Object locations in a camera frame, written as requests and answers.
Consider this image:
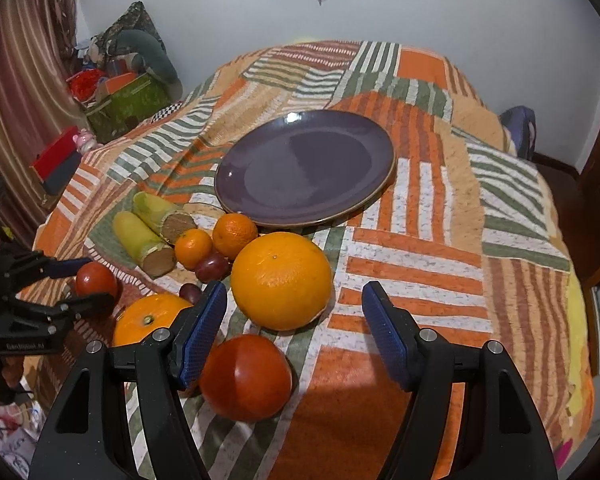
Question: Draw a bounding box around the small red tomato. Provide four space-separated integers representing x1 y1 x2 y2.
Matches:
74 261 118 299

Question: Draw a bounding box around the large orange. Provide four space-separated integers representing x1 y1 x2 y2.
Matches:
111 292 192 347
230 232 332 332

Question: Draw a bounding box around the yellow sugarcane piece front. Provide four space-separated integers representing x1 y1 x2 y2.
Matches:
112 211 176 278

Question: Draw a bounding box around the yellow sugarcane piece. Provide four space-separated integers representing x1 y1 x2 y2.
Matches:
132 192 197 245
112 211 176 278

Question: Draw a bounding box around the dark red grape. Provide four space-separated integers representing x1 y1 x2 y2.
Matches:
194 252 230 284
178 283 202 304

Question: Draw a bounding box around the small mandarin front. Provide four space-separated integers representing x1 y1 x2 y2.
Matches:
174 228 213 271

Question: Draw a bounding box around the small mandarin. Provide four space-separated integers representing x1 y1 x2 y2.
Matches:
212 214 258 260
174 228 213 271

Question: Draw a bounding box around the large red tomato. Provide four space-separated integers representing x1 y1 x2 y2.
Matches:
199 334 294 424

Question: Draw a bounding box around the red and navy box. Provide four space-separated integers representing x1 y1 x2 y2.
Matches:
31 126 82 196

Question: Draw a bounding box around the pink toy figure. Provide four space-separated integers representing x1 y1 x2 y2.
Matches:
72 128 102 156

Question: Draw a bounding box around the green floral box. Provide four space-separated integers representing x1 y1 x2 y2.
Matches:
85 74 172 144

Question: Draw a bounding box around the red plastic bag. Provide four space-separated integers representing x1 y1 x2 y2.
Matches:
66 68 106 103

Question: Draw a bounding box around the patchwork striped bedspread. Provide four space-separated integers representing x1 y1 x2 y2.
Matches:
34 41 594 479

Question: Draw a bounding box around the striped maroon curtain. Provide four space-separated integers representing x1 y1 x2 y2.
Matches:
0 0 86 244

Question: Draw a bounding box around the dark green cushion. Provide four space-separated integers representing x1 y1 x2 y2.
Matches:
107 29 178 84

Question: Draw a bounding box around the purple ceramic plate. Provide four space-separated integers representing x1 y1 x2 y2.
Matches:
214 110 396 229

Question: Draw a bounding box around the camouflage pillow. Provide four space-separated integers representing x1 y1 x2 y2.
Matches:
93 1 166 53

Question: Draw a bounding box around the blue bag beside bed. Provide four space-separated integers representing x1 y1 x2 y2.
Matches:
498 105 536 160

